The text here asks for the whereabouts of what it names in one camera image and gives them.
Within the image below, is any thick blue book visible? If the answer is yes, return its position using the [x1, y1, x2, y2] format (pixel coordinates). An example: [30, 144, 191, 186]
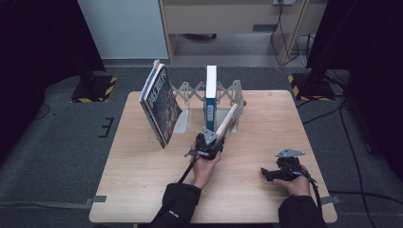
[204, 65, 219, 133]

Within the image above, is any black power cable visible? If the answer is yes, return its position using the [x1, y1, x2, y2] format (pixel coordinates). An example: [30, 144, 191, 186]
[270, 3, 307, 67]

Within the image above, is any person's left hand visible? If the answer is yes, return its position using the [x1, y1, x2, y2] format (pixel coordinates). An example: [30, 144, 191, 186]
[189, 142, 222, 191]

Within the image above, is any grey strap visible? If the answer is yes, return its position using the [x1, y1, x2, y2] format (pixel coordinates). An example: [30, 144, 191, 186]
[320, 194, 342, 205]
[84, 195, 107, 206]

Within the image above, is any white panel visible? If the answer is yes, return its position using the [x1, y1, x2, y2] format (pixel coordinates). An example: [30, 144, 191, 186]
[77, 0, 170, 61]

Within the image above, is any black stand with striped base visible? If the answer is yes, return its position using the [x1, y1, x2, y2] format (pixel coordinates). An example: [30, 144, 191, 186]
[69, 56, 119, 105]
[287, 56, 336, 103]

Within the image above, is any black curtain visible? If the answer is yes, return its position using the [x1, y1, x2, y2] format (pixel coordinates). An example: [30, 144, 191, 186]
[0, 0, 107, 162]
[304, 0, 403, 174]

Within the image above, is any dark cover magazine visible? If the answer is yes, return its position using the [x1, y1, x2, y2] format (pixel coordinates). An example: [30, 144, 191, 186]
[141, 63, 183, 150]

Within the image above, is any grey metal expandable book rack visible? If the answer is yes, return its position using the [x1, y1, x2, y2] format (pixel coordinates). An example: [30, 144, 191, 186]
[170, 79, 246, 135]

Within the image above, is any white caterpillar board book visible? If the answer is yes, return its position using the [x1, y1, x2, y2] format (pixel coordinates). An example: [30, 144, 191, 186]
[214, 103, 240, 138]

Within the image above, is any light wooden cabinet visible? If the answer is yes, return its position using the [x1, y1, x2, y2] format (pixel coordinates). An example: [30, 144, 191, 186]
[158, 0, 329, 65]

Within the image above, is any black floor cable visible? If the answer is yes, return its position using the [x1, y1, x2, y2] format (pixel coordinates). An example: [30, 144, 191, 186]
[338, 105, 379, 228]
[296, 98, 347, 125]
[328, 189, 403, 205]
[31, 103, 52, 122]

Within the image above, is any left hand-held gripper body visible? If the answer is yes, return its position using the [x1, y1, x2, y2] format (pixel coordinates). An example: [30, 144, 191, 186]
[184, 126, 226, 162]

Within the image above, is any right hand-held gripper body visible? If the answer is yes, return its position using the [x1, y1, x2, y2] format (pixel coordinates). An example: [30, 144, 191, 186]
[274, 148, 307, 182]

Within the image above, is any person's right hand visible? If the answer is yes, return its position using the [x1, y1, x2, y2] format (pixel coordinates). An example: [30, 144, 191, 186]
[272, 163, 314, 199]

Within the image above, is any left hand-held gripper black cable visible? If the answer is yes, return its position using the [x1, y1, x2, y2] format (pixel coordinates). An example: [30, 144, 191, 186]
[177, 155, 200, 185]

